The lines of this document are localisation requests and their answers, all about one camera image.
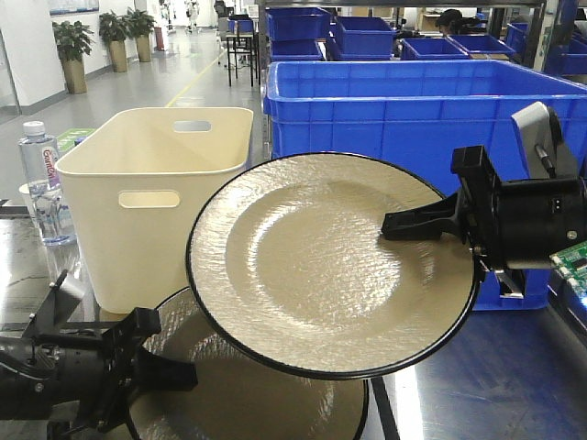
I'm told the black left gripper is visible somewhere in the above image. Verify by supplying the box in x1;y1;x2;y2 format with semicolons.
31;307;198;434

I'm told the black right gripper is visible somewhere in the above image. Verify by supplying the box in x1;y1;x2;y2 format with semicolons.
382;145;586;298

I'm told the beige plate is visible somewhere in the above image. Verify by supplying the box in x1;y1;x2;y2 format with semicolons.
130;288;369;439
186;153;479;380

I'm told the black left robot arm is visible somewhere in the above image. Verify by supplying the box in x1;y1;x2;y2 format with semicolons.
1;271;198;435

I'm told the large blue plastic crate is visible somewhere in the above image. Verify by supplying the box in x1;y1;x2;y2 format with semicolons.
263;60;586;194

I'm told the lower blue plastic crate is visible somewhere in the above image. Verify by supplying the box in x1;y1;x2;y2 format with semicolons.
471;268;551;313

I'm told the green circuit board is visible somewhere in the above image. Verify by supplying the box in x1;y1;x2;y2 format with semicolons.
549;241;586;304

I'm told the cream plastic basket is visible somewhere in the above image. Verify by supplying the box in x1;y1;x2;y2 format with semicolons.
56;107;253;314

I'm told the small paper cup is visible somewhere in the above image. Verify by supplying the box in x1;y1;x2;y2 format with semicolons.
18;183;37;223

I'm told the clear water bottle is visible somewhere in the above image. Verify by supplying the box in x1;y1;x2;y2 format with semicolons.
18;121;77;247

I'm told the potted plant gold pot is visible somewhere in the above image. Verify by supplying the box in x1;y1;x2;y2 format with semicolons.
127;8;155;62
99;11;128;72
51;20;94;94

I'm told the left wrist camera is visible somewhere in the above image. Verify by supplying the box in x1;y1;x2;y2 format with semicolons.
22;269;85;338

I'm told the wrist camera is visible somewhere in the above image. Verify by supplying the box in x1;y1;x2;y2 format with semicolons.
512;101;579;180
22;269;85;338

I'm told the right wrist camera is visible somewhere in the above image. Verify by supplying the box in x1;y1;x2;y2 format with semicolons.
512;101;579;180

